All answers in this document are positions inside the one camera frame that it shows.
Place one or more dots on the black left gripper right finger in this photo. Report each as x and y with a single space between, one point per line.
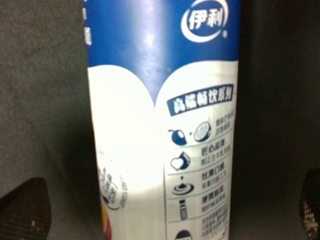
309 204

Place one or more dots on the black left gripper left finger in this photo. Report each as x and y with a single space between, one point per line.
25 211

